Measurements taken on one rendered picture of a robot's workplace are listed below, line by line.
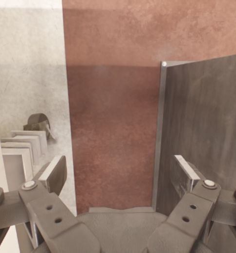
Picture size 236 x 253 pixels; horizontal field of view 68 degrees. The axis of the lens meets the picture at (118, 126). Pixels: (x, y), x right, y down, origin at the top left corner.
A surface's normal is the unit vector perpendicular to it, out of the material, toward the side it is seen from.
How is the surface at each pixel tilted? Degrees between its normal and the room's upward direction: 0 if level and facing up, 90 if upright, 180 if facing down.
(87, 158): 0
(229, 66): 90
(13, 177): 0
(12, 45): 0
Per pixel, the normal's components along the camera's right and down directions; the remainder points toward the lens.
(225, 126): -1.00, 0.00
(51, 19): 0.02, 0.27
